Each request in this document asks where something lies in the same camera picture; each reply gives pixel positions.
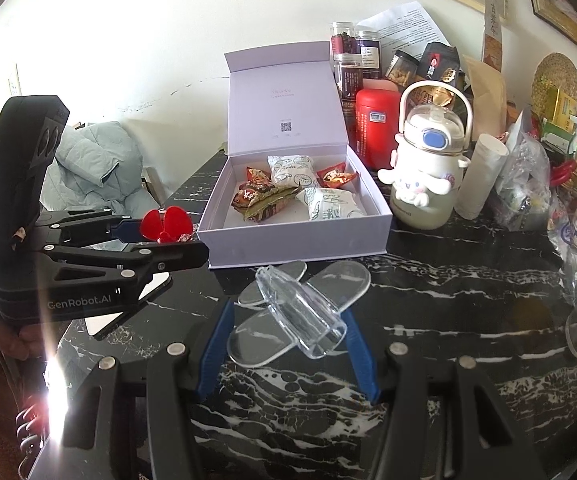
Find clear jar yellow snacks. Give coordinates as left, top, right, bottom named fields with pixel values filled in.
left=383, top=50, right=419, bottom=92

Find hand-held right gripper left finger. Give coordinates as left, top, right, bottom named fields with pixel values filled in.
left=43, top=300, right=236, bottom=480

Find gold woven round mat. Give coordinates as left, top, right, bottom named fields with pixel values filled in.
left=532, top=53, right=577, bottom=118

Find light blue puffer jacket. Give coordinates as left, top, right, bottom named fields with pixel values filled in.
left=41, top=121, right=152, bottom=216

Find brown paper bag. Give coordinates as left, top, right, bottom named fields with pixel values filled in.
left=461, top=55, right=509, bottom=131

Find black oat bag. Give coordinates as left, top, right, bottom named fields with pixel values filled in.
left=408, top=42, right=466, bottom=111

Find red candy packet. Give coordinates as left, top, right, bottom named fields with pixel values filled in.
left=315, top=164, right=359, bottom=188
left=246, top=167, right=272, bottom=191

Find clear jar brown label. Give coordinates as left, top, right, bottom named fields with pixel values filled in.
left=334, top=53, right=364, bottom=101

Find brown cereal packet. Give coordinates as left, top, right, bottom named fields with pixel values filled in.
left=232, top=182, right=301, bottom=223

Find person's left hand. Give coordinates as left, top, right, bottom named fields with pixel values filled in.
left=0, top=321, right=44, bottom=362

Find white pastry packet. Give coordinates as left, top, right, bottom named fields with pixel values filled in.
left=302, top=186, right=361, bottom=222
left=267, top=154, right=319, bottom=188

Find white paper roll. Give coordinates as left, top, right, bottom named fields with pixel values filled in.
left=455, top=132, right=510, bottom=220

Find printed paper sheet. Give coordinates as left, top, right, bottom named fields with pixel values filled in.
left=355, top=1, right=449, bottom=56

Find white cartoon water bottle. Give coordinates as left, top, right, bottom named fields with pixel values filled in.
left=377, top=80, right=473, bottom=231

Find red tin canister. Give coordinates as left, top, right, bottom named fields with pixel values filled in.
left=355, top=87, right=403, bottom=171

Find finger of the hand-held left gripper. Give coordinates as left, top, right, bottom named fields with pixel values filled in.
left=38, top=207, right=145, bottom=247
left=43, top=240, right=209, bottom=287

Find hanging paper scroll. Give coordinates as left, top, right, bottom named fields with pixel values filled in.
left=482, top=0, right=506, bottom=77

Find lavender gift box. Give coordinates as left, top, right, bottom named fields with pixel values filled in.
left=196, top=40, right=394, bottom=270

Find clear jar red contents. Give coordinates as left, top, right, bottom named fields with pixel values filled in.
left=331, top=21, right=358, bottom=56

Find clear plastic bag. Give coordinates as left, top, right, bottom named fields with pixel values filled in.
left=493, top=135, right=554, bottom=231

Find clear jar purple label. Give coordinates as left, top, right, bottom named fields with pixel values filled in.
left=355, top=30, right=383, bottom=80

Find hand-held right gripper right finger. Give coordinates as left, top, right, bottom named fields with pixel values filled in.
left=343, top=307, right=524, bottom=480

